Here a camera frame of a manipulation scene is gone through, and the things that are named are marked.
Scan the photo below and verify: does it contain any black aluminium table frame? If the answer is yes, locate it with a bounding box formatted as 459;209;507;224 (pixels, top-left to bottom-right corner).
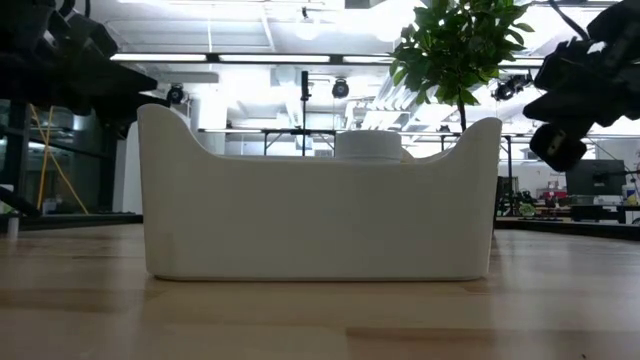
0;212;640;242

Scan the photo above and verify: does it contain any green leafy plant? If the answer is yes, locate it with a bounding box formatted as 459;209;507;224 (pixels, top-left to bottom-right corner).
389;0;535;132

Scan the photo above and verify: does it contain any black ceiling lamp cluster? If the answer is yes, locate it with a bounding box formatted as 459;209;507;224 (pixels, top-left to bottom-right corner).
491;71;534;102

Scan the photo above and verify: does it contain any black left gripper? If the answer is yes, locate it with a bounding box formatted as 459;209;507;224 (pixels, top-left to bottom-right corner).
74;54;171;127

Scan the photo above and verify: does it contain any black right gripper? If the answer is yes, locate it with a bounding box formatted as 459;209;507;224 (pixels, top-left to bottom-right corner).
522;38;629;174

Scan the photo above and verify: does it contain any white plastic basket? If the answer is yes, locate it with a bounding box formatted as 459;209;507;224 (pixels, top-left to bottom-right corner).
137;103;503;282

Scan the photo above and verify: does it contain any dark computer monitor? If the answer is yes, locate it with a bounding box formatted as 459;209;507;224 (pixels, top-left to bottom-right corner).
565;159;628;198

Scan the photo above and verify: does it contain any black tripod stand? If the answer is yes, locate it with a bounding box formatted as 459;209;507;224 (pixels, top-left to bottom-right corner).
298;69;313;157

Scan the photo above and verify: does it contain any yellow cable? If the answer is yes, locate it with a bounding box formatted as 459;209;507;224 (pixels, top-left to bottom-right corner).
28;103;90;216

